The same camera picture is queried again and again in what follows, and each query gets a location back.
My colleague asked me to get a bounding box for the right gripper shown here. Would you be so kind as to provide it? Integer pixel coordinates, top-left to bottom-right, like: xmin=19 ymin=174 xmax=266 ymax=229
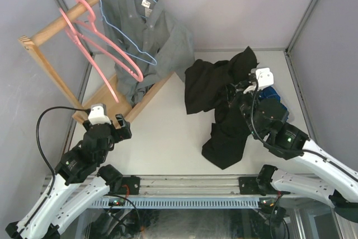
xmin=227 ymin=81 xmax=263 ymax=138

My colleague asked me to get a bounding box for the blue plaid shirt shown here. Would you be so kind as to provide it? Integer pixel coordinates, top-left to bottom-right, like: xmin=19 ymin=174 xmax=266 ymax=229
xmin=258 ymin=86 xmax=288 ymax=111

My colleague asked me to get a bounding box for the black shirt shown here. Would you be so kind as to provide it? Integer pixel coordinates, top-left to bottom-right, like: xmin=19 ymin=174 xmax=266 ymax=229
xmin=185 ymin=47 xmax=258 ymax=170

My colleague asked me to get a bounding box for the pink hanger of white shirt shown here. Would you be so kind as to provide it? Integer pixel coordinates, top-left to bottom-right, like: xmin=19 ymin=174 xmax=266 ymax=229
xmin=59 ymin=8 xmax=120 ymax=103

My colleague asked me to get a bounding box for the pink hanger of plaid shirt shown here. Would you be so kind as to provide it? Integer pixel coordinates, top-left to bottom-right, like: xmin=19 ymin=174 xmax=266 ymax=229
xmin=75 ymin=0 xmax=144 ymax=83

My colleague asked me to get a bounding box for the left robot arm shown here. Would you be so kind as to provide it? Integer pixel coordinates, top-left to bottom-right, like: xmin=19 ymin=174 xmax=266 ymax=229
xmin=6 ymin=114 xmax=131 ymax=238

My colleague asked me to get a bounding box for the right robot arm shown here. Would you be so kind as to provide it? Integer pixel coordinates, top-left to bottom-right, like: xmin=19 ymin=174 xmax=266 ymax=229
xmin=226 ymin=82 xmax=357 ymax=223

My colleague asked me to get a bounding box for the grey shirt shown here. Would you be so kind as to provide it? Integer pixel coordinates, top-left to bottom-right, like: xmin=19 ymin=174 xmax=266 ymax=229
xmin=102 ymin=0 xmax=195 ymax=106

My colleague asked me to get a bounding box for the wooden clothes rack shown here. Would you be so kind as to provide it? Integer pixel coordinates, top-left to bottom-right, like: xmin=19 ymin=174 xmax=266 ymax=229
xmin=17 ymin=0 xmax=176 ymax=126

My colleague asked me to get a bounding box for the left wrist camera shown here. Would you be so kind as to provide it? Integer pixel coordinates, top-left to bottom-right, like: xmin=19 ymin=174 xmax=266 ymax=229
xmin=88 ymin=104 xmax=111 ymax=125

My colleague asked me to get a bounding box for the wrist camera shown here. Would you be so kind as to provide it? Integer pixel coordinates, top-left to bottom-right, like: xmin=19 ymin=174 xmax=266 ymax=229
xmin=88 ymin=104 xmax=111 ymax=125
xmin=243 ymin=67 xmax=274 ymax=94

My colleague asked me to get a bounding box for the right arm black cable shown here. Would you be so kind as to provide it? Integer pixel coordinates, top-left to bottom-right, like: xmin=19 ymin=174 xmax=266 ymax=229
xmin=250 ymin=72 xmax=358 ymax=178

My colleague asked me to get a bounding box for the left camera black cable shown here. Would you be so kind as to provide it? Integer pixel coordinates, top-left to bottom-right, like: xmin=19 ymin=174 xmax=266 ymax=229
xmin=35 ymin=106 xmax=90 ymax=178

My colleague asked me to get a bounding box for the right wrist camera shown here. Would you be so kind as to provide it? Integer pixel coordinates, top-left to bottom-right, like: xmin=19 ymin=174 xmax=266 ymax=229
xmin=243 ymin=67 xmax=274 ymax=94

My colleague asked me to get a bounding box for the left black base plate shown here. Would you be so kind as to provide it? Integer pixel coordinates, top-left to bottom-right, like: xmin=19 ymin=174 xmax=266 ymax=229
xmin=119 ymin=175 xmax=140 ymax=196

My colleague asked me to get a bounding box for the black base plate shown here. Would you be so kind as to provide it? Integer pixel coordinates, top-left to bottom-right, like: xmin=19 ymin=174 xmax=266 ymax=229
xmin=238 ymin=176 xmax=279 ymax=196
xmin=119 ymin=175 xmax=140 ymax=196

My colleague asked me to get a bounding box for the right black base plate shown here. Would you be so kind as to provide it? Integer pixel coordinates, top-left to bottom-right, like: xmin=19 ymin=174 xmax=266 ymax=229
xmin=238 ymin=176 xmax=279 ymax=196

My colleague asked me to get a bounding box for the aluminium mounting rail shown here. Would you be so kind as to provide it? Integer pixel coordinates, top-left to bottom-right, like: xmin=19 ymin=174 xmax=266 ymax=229
xmin=137 ymin=175 xmax=247 ymax=197

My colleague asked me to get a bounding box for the slotted grey cable duct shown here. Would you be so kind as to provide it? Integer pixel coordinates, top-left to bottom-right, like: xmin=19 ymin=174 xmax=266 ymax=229
xmin=89 ymin=196 xmax=260 ymax=209

